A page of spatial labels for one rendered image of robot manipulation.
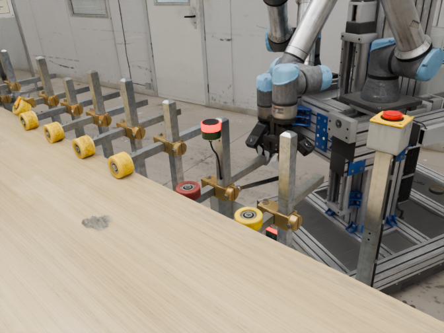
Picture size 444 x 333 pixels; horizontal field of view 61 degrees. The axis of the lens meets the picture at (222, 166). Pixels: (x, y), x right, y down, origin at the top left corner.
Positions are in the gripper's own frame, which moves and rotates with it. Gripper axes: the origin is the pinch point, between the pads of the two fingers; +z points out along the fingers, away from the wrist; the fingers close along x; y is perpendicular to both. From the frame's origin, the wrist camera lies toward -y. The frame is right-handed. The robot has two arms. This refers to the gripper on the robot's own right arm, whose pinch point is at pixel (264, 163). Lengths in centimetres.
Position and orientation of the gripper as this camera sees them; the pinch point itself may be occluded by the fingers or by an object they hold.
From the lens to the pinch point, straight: 152.7
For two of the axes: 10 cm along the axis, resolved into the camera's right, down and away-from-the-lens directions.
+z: 0.7, 8.7, 4.8
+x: -7.4, -2.8, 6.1
